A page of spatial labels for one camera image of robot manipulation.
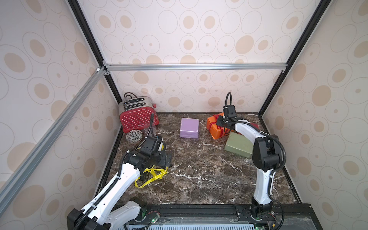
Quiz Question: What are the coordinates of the purple gift box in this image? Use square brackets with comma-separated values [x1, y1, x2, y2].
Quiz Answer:
[180, 118, 199, 139]

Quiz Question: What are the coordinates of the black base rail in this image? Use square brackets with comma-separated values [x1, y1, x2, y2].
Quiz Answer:
[75, 203, 323, 230]

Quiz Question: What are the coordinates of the red polka dot toaster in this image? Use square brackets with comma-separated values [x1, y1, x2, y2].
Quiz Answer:
[118, 92, 159, 133]

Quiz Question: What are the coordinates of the clear plastic cup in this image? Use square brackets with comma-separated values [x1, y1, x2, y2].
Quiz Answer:
[143, 123, 156, 140]

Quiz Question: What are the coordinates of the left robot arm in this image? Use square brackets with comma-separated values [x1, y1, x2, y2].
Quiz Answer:
[67, 115, 172, 230]

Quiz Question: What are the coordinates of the diagonal aluminium bar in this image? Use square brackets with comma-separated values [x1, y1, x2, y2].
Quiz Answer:
[1, 67, 106, 215]

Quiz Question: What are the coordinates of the patterned ceramic bowl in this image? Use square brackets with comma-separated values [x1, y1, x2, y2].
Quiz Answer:
[126, 129, 143, 143]

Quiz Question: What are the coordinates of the green gift box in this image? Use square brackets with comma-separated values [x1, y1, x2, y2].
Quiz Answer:
[224, 132, 254, 159]

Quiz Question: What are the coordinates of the black frame post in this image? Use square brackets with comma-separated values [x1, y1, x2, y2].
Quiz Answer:
[258, 0, 332, 117]
[67, 0, 122, 104]

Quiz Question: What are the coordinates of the horizontal aluminium bar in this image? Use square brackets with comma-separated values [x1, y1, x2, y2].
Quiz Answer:
[106, 63, 288, 71]

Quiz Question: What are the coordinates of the orange gift box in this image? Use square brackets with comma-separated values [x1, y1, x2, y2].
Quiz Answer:
[206, 113, 231, 140]

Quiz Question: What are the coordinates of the black frame post left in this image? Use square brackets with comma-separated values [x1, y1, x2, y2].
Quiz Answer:
[67, 0, 122, 104]

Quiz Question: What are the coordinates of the black frame post right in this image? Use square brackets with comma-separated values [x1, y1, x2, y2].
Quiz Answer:
[258, 0, 332, 117]

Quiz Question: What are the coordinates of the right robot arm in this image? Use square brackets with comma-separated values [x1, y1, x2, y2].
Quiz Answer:
[216, 92, 287, 220]

